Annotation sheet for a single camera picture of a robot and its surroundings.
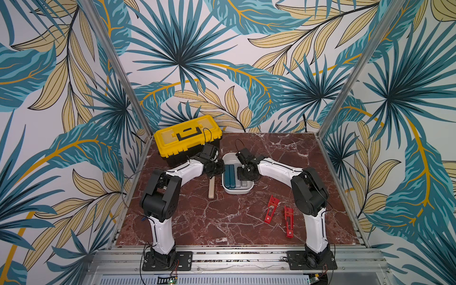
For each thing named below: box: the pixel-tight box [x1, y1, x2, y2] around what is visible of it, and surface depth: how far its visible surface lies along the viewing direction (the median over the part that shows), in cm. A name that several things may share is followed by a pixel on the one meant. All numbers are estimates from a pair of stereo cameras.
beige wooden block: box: [208, 175, 215, 199], surface depth 94 cm
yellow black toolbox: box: [153, 115, 223, 167], surface depth 97 cm
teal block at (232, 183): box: [229, 164, 236, 189], surface depth 97 cm
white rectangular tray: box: [221, 152, 255, 195], surface depth 95 cm
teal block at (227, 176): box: [224, 164, 231, 189], surface depth 97 cm
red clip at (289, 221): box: [284, 205, 294, 239], surface depth 85 cm
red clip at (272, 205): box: [264, 194, 280, 225], surface depth 90 cm
